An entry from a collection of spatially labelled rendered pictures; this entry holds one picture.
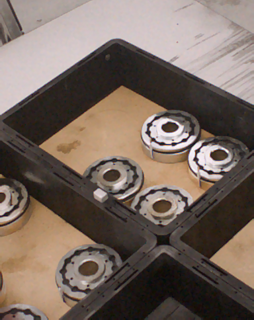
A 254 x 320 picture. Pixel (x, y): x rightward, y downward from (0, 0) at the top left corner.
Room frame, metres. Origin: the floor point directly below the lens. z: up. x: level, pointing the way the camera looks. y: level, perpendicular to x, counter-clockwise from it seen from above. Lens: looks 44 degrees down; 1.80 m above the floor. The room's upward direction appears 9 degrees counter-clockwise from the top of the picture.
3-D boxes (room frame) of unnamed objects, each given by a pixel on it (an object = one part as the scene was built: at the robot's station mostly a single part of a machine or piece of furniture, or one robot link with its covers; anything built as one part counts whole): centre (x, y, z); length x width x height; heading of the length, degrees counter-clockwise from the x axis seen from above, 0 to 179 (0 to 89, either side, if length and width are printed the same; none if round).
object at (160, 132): (1.02, -0.08, 0.86); 0.05 x 0.05 x 0.01
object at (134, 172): (0.93, 0.03, 0.86); 0.10 x 0.10 x 0.01
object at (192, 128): (1.02, -0.08, 0.86); 0.10 x 0.10 x 0.01
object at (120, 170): (0.93, 0.03, 0.86); 0.05 x 0.05 x 0.01
